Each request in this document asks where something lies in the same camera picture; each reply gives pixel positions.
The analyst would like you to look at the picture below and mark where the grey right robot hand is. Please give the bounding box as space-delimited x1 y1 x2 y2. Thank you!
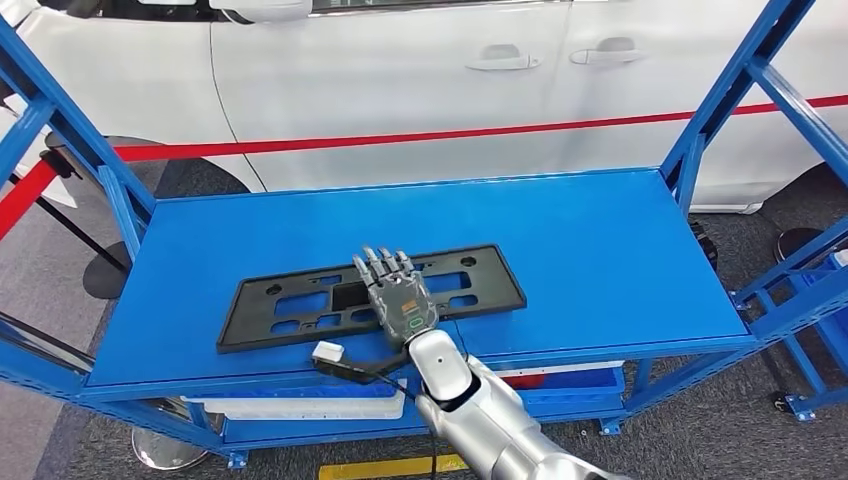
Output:
351 246 440 351

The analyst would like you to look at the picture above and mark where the black plastic frame part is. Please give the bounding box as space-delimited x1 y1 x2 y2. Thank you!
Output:
216 244 528 354

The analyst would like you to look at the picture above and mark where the blue metal shelf rack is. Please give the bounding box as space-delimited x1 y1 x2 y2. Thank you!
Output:
728 218 848 423
0 0 848 472

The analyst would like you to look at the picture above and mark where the yellow floor tape square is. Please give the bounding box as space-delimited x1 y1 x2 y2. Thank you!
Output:
317 453 468 480

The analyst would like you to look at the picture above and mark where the long red barrier belt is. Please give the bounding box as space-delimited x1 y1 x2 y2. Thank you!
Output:
115 94 848 164

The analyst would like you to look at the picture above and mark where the blue plastic bin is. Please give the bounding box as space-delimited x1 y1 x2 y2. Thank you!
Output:
519 367 627 424

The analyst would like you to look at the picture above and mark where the white car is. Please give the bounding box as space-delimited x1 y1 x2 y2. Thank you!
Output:
0 0 848 215

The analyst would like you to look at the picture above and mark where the chrome stanchion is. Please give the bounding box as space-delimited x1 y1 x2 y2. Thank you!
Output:
0 311 212 473

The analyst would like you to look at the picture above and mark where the black ridged block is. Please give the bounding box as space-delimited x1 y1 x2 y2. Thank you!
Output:
688 221 719 272

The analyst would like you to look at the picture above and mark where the short red barrier belt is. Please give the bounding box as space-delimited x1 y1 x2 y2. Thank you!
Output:
0 160 60 240

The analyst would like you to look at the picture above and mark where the black round stanchion base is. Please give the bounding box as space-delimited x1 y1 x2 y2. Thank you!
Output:
775 227 829 265

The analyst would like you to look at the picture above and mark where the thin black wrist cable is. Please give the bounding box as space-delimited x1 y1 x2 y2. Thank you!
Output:
453 321 473 362

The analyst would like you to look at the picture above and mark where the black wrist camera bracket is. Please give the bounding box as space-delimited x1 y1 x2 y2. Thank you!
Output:
312 356 411 387

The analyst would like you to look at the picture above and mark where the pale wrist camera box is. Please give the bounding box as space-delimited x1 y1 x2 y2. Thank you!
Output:
311 340 346 366

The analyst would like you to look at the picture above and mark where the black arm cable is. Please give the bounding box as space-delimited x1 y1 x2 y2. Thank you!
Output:
357 367 440 480

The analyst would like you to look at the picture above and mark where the white car door handle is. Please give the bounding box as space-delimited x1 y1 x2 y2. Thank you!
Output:
465 44 545 72
569 37 645 66

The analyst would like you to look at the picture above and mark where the grey stanchion post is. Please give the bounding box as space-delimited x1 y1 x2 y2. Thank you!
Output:
36 132 81 183

